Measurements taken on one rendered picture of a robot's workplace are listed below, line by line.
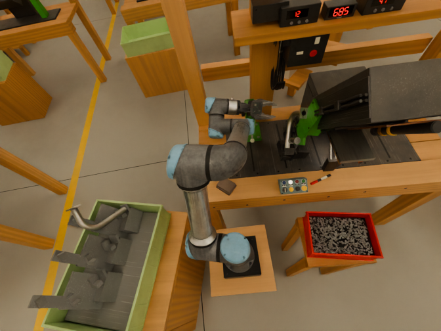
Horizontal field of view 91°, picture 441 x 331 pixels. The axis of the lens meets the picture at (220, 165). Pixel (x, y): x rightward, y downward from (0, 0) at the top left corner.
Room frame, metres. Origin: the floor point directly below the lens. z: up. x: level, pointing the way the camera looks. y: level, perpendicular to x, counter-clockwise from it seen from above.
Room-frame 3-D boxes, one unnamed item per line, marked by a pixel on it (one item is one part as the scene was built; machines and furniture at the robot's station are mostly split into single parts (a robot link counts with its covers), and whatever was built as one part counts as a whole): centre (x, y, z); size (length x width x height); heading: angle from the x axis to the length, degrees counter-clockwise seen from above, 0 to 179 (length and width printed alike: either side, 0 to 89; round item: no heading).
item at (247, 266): (0.17, 0.01, 0.99); 0.15 x 0.15 x 0.10
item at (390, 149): (0.74, -0.61, 0.89); 1.10 x 0.42 x 0.02; 81
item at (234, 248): (0.17, 0.02, 1.11); 0.13 x 0.12 x 0.14; 71
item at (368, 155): (0.62, -0.67, 1.11); 0.39 x 0.16 x 0.03; 171
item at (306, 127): (0.68, -0.52, 1.17); 0.13 x 0.12 x 0.20; 81
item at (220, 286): (0.17, 0.01, 0.83); 0.32 x 0.32 x 0.04; 83
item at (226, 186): (0.56, -0.01, 0.91); 0.10 x 0.08 x 0.03; 42
